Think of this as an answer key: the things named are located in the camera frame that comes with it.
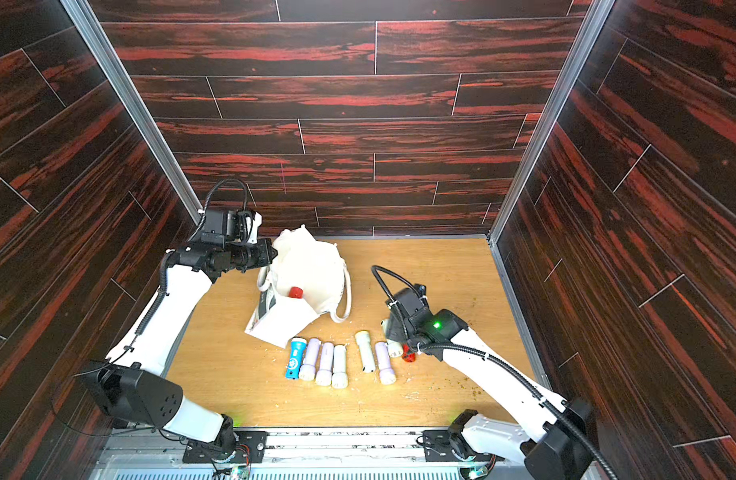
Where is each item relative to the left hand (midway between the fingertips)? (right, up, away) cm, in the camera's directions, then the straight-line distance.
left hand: (279, 250), depth 79 cm
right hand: (+34, -20, 0) cm, 40 cm away
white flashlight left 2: (+16, -35, +3) cm, 39 cm away
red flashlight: (0, -13, +19) cm, 23 cm away
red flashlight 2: (+35, -31, +7) cm, 47 cm away
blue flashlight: (+3, -31, +7) cm, 32 cm away
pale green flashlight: (+32, -29, +9) cm, 44 cm away
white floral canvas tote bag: (+8, -4, +9) cm, 13 cm away
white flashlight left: (+11, -34, +4) cm, 36 cm away
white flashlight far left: (+7, -34, +5) cm, 35 cm away
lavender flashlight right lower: (+29, -35, +4) cm, 46 cm away
